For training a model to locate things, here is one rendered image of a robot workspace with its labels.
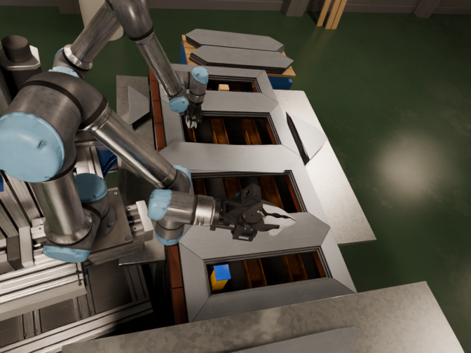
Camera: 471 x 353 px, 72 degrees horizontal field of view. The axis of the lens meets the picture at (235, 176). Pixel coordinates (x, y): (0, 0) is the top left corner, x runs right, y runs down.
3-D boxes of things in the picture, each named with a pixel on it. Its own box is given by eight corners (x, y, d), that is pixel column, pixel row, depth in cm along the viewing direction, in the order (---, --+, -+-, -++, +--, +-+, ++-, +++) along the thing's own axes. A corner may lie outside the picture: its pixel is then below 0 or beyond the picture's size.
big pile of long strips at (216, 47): (280, 44, 265) (282, 37, 260) (295, 75, 243) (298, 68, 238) (182, 34, 240) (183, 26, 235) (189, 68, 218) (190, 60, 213)
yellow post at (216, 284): (217, 282, 147) (226, 266, 133) (219, 293, 145) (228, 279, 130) (206, 284, 146) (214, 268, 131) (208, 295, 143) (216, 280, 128)
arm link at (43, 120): (104, 225, 103) (80, 87, 61) (89, 271, 94) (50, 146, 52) (63, 219, 101) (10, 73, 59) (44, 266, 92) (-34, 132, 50)
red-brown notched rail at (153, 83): (154, 70, 212) (155, 62, 208) (186, 339, 123) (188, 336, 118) (148, 69, 211) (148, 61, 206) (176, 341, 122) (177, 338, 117)
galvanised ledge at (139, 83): (147, 80, 222) (147, 76, 220) (165, 262, 151) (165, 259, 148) (116, 78, 216) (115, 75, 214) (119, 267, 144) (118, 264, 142)
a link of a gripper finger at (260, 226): (276, 219, 83) (243, 214, 81) (279, 215, 82) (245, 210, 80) (278, 234, 80) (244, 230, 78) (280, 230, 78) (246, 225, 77)
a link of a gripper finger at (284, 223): (289, 232, 86) (255, 227, 85) (297, 218, 82) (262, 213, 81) (290, 241, 84) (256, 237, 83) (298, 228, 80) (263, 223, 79)
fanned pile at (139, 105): (147, 86, 214) (147, 81, 211) (151, 130, 192) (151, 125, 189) (127, 85, 210) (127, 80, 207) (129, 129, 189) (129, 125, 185)
